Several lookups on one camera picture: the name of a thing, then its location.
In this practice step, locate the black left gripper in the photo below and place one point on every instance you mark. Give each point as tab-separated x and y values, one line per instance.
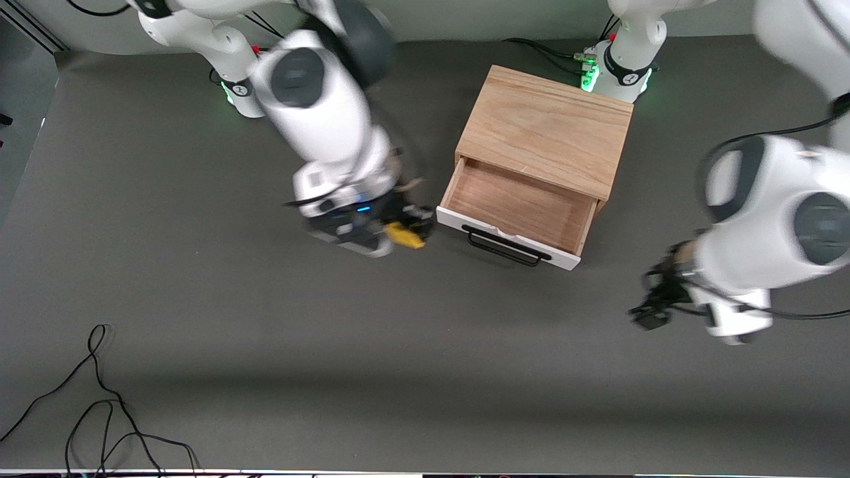
666	287

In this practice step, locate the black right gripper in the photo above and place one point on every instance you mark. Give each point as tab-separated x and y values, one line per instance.
406	214

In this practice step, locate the yellow cube block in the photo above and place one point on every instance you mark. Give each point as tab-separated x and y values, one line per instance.
405	237

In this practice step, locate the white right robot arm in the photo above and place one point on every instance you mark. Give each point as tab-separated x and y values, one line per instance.
319	106

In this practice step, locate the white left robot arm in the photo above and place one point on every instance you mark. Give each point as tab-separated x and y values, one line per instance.
764	219

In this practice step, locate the wooden drawer cabinet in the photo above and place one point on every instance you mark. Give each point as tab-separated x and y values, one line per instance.
544	126

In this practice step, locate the dark grey table mat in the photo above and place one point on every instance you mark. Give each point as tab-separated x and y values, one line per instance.
398	332

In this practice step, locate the small black object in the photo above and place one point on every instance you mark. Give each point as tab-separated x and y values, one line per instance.
5	121

